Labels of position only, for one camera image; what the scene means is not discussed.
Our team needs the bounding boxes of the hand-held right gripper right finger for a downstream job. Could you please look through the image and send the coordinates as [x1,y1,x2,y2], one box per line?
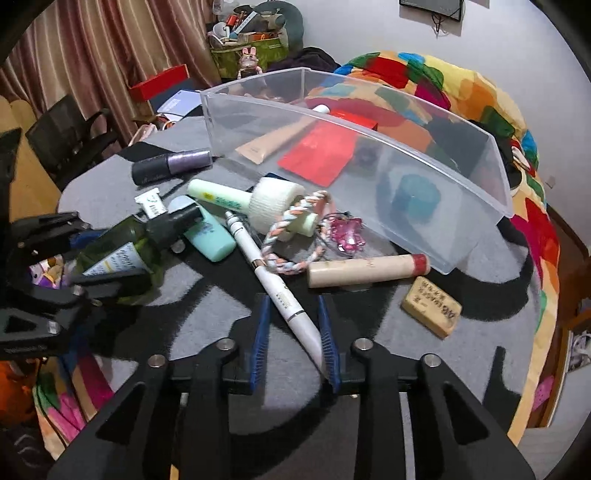
[318,294,536,480]

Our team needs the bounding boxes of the white small sachet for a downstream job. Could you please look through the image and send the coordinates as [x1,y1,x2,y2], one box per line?
[134,188,168,220]

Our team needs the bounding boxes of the pink butterfly hair clip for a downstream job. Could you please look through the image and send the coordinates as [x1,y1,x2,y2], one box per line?
[323,215,365,257]

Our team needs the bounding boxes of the clear plastic storage bin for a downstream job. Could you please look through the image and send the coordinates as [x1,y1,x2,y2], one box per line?
[199,67,514,275]

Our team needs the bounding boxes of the black clothing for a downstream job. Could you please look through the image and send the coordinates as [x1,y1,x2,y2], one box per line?
[425,113,527,190]

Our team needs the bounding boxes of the grey shark plush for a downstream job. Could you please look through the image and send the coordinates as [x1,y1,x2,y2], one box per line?
[254,0,304,51]

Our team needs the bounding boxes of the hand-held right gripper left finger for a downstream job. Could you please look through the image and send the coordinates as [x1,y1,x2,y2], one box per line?
[46,294,272,480]

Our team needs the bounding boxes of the grey and black blanket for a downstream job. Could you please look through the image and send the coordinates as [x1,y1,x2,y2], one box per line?
[58,115,543,480]

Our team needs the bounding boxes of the mint green small tube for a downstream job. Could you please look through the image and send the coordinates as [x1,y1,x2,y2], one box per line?
[167,195,237,263]

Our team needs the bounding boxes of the orange cloth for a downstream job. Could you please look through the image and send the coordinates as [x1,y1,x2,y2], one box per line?
[0,360,38,425]

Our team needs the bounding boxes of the colourful patchwork blanket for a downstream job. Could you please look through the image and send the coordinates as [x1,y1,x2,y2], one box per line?
[32,51,561,462]

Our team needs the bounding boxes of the white pen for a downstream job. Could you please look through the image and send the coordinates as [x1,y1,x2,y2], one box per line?
[225,211,326,374]

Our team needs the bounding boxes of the pink striped curtain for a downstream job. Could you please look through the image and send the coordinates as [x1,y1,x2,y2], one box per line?
[0,0,222,144]

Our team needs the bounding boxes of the pink rabbit toy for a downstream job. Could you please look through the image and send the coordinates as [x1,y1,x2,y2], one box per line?
[238,46,264,79]

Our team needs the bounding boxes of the small wall monitor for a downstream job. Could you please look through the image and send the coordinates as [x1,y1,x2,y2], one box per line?
[399,0,465,23]

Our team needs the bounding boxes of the red cardboard box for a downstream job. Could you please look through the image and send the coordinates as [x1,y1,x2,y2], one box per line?
[128,65,191,102]

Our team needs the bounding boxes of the red flat packet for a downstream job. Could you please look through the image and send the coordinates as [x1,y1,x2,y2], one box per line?
[278,124,358,188]

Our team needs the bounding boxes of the braided pastel rope bracelet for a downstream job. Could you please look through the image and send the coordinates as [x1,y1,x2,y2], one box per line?
[260,191,333,276]

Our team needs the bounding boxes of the blue and white booklet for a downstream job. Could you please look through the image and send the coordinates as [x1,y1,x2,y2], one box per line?
[156,90,204,115]

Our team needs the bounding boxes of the black office chair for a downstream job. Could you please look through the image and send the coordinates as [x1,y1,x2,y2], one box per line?
[25,95,123,190]

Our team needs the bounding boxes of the light green lotion tube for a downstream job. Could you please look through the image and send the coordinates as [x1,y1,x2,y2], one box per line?
[187,179,319,243]

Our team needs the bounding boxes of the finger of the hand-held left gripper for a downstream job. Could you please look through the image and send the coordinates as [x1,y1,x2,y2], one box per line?
[0,270,146,348]
[9,211,93,264]

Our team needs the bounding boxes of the beige tube with red cap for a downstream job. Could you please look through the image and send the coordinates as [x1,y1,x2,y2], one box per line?
[307,253,431,289]

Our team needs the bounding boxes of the green storage bag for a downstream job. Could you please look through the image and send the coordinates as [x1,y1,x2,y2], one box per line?
[210,37,289,79]

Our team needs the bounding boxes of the purple nail polish bottle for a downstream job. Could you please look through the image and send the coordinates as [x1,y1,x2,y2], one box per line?
[131,148,214,186]

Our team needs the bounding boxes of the white shoes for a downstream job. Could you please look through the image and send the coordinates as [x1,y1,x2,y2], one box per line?
[567,330,591,372]

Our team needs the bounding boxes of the teal tape roll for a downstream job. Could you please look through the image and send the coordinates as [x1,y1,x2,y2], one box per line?
[392,174,441,224]

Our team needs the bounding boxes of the beige tube with white cap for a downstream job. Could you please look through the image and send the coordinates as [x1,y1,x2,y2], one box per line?
[235,105,331,164]

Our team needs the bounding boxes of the beige eraser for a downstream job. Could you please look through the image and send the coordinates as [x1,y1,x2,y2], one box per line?
[400,276,462,340]

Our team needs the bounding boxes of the dark purple clothes pile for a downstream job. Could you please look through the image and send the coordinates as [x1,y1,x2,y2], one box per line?
[268,46,342,75]

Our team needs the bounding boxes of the dark green glass bottle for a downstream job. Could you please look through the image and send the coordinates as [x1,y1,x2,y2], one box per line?
[69,203,204,308]

